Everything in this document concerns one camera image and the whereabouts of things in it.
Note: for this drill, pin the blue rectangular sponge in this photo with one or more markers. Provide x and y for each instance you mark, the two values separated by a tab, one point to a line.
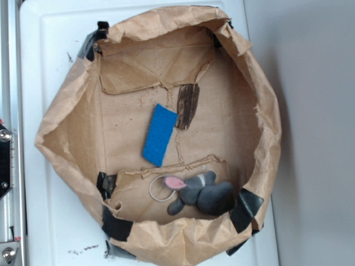
159	134

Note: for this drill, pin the brown paper-lined box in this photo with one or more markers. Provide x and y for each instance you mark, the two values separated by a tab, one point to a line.
96	127

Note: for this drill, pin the dark weathered wood piece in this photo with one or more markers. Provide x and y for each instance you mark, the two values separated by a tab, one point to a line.
187	105

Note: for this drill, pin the grey plush mouse toy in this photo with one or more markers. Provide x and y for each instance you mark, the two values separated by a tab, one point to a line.
201	190

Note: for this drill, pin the black tape front right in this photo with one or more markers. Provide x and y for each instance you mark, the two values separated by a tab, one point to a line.
247	206

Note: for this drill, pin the black tape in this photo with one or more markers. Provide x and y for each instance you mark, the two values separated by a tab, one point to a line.
87	50
116	228
247	206

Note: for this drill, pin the black tape front left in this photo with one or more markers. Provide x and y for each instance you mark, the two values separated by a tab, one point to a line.
116	228

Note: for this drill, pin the black tape back left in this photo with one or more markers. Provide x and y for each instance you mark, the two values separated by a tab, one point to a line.
87	50

